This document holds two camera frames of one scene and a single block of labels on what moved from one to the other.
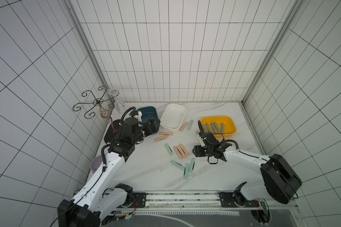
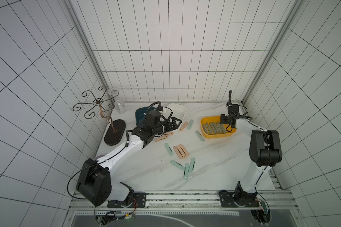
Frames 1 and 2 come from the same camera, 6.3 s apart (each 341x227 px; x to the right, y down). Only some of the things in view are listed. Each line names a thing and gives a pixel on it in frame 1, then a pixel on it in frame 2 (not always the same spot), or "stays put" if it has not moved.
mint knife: [192, 166] stays put
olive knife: [213, 128] stays put
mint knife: [190, 123] stays put
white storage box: [173, 116] stays put
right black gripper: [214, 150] to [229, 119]
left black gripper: [150, 131] to [170, 127]
